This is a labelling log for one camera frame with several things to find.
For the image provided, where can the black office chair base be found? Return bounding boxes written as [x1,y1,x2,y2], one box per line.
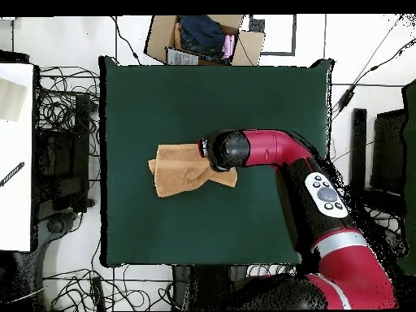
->
[373,220,410,261]
[9,210,82,310]

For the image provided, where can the beige paper sheet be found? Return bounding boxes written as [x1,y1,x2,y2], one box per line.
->
[0,77,29,124]

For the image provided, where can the pink garment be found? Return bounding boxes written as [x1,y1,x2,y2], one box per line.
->
[221,33,236,60]

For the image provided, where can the black equipment stand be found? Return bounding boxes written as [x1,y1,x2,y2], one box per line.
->
[348,107,409,223]
[33,93,96,214]

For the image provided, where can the black striped stick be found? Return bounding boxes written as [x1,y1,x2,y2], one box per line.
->
[0,161,26,189]

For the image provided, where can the black floor cable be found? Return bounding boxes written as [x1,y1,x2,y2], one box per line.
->
[110,15,142,65]

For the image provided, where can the tan cloth in box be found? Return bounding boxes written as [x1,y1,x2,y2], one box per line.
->
[172,21,183,51]

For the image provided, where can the black power adapter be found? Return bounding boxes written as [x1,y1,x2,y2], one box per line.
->
[336,88,356,112]

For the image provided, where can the printed paper label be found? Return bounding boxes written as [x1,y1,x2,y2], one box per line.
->
[165,47,200,67]

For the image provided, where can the black power strip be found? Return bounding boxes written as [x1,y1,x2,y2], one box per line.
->
[89,275,106,311]

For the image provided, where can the long black adapter cable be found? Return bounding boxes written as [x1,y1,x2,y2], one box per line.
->
[331,14,416,121]

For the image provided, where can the black cable tangle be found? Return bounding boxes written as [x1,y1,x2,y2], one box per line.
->
[41,264,176,311]
[326,181,404,235]
[37,65,101,157]

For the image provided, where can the dark green table cloth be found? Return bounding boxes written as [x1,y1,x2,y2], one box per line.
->
[98,55,335,268]

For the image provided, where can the cardboard box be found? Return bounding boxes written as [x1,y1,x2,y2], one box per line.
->
[143,14,266,67]

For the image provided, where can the blue jeans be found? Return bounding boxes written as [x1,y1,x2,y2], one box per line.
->
[177,15,228,60]

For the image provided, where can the orange terry towel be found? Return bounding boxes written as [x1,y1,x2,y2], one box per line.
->
[147,142,239,198]

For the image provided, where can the white side table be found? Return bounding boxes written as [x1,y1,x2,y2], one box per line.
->
[0,62,36,253]

